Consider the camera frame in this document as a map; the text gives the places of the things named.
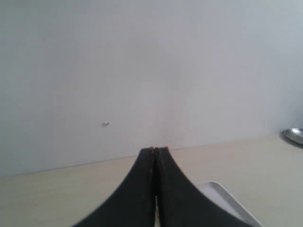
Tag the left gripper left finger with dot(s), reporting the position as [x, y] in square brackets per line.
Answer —
[132, 204]

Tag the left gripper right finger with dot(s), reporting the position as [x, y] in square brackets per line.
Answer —
[180, 203]

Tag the white rectangular plastic tray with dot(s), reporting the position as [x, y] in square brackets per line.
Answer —
[219, 195]

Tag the silver metal dish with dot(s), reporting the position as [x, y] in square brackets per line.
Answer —
[294, 134]

